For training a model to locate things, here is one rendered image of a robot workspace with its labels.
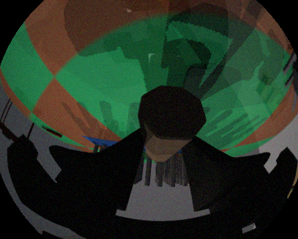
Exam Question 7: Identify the blue flat strip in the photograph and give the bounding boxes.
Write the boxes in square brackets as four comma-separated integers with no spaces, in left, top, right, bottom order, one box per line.
[82,136,181,154]

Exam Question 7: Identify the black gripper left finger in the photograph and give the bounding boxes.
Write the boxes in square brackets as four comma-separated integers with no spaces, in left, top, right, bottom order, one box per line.
[49,128,145,211]

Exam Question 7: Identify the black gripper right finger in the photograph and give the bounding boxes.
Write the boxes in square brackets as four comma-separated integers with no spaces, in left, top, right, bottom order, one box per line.
[181,137,270,212]

